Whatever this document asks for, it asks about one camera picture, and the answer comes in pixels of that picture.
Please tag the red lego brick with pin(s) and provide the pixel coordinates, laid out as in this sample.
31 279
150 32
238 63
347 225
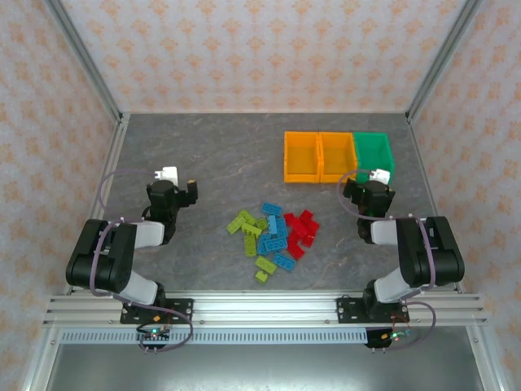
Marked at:
299 231
293 244
306 215
291 220
312 226
296 253
308 240

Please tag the small lime green lego brick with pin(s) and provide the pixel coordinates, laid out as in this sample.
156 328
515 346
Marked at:
261 276
261 222

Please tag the small blue lego brick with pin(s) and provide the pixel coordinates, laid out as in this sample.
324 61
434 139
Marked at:
277 243

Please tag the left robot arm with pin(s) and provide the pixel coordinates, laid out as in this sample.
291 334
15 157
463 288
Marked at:
118 260

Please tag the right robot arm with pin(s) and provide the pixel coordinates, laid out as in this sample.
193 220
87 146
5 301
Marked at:
419 252

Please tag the orange plastic bin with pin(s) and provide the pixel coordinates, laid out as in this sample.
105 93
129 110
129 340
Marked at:
338 156
301 156

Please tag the green plastic bin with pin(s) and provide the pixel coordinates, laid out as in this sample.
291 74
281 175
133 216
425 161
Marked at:
372 150

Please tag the grey metal sheet panel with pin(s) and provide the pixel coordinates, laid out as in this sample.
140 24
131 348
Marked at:
264 370

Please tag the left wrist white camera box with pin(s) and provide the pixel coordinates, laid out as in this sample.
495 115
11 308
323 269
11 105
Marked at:
169 174

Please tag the aluminium table side rail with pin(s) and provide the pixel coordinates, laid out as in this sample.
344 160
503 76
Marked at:
109 171
423 163

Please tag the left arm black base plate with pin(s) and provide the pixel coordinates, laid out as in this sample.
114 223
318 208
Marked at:
179 308

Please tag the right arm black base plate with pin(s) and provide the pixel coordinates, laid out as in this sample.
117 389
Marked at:
347 310

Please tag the aluminium mounting rail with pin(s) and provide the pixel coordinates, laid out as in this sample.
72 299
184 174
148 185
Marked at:
264 309

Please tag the aluminium frame post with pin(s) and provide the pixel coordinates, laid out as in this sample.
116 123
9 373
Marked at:
443 61
85 61

